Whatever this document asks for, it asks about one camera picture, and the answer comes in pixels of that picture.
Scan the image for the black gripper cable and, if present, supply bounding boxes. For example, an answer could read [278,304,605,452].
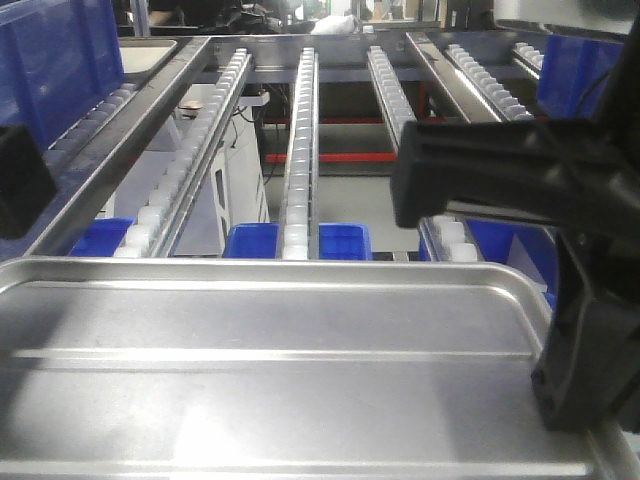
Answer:
[574,64,621,121]

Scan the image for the red metal cart frame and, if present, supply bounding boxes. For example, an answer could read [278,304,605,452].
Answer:
[259,83,441,166]

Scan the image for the white roller track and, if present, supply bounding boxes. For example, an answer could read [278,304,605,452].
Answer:
[278,47,319,260]
[114,48,251,258]
[367,46,483,263]

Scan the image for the middle white roller track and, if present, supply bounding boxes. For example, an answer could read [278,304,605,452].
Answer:
[278,47,319,260]

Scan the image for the beige tray upper left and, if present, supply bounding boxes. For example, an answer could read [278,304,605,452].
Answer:
[119,37,178,77]

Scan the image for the blue bin lower centre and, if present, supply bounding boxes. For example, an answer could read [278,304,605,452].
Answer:
[223,222,373,260]

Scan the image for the left white roller track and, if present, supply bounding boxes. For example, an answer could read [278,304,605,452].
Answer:
[114,48,251,258]

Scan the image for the far left roller track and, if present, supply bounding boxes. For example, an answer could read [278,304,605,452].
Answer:
[46,83,135,153]

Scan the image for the blue bin lower right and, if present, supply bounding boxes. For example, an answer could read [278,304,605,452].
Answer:
[418,215,558,307]

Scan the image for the blue bin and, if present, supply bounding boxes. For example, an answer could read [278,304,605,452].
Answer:
[69,216,134,257]
[223,222,373,260]
[418,215,558,307]

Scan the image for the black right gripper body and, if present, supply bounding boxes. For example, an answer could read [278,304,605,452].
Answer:
[391,27,639,432]

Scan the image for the silver ribbed metal tray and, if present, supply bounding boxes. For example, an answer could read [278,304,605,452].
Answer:
[1,257,639,479]

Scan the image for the far right roller track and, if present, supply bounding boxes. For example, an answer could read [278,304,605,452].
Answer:
[445,44,534,121]

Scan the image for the blue bin lower left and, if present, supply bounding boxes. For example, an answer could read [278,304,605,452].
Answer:
[69,216,134,257]

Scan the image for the large blue crate left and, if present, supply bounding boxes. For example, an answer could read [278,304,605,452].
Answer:
[1,1,124,149]

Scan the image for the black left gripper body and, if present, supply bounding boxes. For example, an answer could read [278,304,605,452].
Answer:
[1,124,57,239]

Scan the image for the large blue crate right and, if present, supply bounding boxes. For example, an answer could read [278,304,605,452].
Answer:
[537,35,623,118]

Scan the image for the right white roller track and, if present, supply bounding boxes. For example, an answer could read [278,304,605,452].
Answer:
[367,46,483,263]

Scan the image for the large blue crate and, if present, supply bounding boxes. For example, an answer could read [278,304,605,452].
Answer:
[1,1,124,149]
[537,35,623,118]

